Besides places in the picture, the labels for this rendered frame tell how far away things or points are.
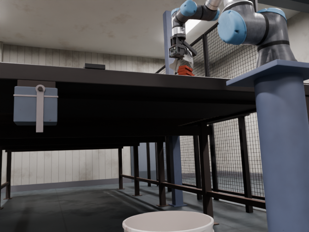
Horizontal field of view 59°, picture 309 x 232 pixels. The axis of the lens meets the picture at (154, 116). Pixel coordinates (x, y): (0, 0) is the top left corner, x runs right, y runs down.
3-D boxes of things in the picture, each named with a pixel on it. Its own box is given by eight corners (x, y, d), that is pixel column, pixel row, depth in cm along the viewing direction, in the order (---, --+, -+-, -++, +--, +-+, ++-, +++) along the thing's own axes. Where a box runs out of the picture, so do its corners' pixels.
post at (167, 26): (187, 205, 316) (176, 10, 350) (174, 206, 310) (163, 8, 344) (180, 203, 332) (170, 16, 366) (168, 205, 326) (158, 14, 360)
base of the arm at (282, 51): (308, 64, 99) (304, 38, 100) (271, 65, 96) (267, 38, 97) (280, 76, 114) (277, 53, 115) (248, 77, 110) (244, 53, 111)
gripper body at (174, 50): (168, 58, 149) (167, 37, 151) (180, 61, 154) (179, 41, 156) (177, 54, 143) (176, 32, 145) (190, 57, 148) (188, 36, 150)
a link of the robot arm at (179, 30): (179, 33, 157) (189, 28, 150) (180, 41, 156) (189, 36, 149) (168, 31, 152) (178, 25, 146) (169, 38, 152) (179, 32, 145)
